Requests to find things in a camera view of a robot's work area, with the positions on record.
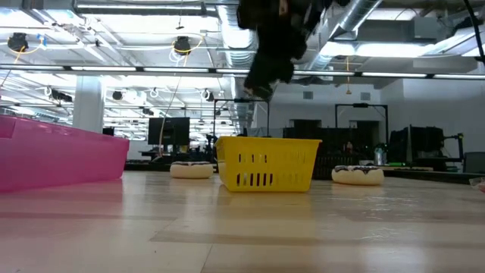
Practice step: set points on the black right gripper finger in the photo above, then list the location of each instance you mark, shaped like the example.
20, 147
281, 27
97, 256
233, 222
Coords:
259, 76
284, 70

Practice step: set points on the chocolate donut white drizzle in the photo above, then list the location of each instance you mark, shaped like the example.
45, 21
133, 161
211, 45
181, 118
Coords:
191, 172

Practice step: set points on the chocolate glazed donut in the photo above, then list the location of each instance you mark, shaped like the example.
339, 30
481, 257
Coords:
358, 178

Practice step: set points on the yellow slotted plastic basket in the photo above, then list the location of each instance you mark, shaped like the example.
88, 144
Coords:
273, 146

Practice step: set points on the person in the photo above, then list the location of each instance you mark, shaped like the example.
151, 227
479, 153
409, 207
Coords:
348, 147

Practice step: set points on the black computer monitor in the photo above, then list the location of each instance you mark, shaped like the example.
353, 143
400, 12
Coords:
168, 130

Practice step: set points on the silver water bottle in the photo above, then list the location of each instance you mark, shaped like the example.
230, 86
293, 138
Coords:
379, 157

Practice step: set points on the long ceiling light bar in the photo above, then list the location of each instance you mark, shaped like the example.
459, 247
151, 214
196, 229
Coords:
106, 69

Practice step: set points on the black machine on desk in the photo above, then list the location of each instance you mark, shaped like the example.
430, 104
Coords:
424, 140

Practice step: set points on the white building pillar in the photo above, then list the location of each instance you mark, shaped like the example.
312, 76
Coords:
88, 106

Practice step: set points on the grey box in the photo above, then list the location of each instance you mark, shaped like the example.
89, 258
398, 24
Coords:
475, 163

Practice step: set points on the pink plastic tray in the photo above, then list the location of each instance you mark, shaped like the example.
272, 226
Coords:
57, 159

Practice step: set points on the black metal gantry frame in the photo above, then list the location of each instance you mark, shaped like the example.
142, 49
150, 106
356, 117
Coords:
360, 105
242, 101

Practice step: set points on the spiral metal air duct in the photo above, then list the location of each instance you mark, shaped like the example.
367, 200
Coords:
231, 38
358, 13

